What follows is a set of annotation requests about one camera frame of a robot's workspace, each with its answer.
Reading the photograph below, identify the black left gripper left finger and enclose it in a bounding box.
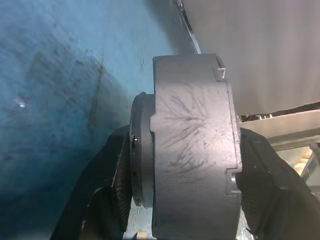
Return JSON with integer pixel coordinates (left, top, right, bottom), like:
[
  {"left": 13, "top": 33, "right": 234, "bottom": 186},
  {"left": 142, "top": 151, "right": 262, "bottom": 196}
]
[{"left": 51, "top": 124, "right": 138, "bottom": 240}]

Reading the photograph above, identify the grey round motor housing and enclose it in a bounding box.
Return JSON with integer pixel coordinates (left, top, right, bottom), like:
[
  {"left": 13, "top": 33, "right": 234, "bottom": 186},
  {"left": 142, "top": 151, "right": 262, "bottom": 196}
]
[{"left": 129, "top": 53, "right": 244, "bottom": 240}]

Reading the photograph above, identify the white metal frame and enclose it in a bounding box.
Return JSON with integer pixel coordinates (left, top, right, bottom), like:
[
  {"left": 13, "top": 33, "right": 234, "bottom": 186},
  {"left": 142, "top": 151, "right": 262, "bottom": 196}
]
[{"left": 238, "top": 101, "right": 320, "bottom": 153}]

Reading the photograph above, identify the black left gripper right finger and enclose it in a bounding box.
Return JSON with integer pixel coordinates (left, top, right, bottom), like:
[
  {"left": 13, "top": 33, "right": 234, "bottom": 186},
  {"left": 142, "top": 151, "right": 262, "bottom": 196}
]
[{"left": 235, "top": 128, "right": 320, "bottom": 240}]

